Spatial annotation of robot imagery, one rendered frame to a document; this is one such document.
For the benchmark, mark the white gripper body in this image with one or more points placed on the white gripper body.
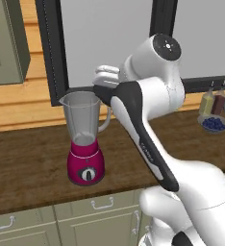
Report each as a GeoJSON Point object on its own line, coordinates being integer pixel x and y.
{"type": "Point", "coordinates": [106, 76]}

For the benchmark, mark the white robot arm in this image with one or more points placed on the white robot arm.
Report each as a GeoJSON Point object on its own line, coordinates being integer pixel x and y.
{"type": "Point", "coordinates": [194, 192]}

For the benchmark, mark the red blender with clear jug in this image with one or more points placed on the red blender with clear jug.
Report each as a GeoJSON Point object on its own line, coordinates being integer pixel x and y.
{"type": "Point", "coordinates": [85, 160]}

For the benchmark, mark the black framed window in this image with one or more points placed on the black framed window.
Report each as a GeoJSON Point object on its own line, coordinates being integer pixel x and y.
{"type": "Point", "coordinates": [56, 48]}

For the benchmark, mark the yellow oil bottle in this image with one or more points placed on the yellow oil bottle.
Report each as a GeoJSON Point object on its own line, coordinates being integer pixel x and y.
{"type": "Point", "coordinates": [206, 104]}

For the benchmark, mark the grey bowl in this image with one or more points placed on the grey bowl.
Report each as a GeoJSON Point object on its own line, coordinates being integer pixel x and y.
{"type": "Point", "coordinates": [204, 127]}

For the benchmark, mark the brown sauce bottle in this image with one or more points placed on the brown sauce bottle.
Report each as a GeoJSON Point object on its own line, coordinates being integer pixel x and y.
{"type": "Point", "coordinates": [219, 104]}

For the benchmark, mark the blueberries pile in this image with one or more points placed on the blueberries pile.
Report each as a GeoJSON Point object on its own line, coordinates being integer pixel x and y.
{"type": "Point", "coordinates": [214, 123]}

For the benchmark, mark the green drawer front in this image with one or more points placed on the green drawer front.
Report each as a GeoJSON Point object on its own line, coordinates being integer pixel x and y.
{"type": "Point", "coordinates": [72, 205]}
{"type": "Point", "coordinates": [28, 217]}

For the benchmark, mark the green wall cupboard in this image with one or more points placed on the green wall cupboard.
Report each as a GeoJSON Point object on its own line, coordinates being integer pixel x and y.
{"type": "Point", "coordinates": [5, 41]}

